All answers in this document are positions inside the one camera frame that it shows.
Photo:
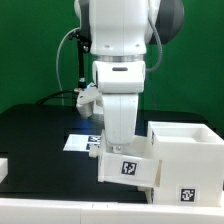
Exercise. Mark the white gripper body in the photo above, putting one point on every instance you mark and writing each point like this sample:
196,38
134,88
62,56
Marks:
117,85

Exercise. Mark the small white drawer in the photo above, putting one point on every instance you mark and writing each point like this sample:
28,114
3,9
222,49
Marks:
133,165

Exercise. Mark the large white drawer housing box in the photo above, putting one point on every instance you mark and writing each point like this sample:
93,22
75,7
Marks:
190,160

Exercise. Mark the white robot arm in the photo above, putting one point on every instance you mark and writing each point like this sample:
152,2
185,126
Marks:
118,33

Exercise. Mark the white marker sheet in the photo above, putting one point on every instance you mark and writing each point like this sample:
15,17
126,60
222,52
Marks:
76,142

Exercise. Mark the black camera on stand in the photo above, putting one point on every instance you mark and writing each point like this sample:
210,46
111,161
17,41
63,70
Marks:
83,47

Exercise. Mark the white left rail piece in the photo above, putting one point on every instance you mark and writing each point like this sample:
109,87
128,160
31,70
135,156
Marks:
3,168

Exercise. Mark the white front rail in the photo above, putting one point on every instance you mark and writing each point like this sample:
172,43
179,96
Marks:
16,211

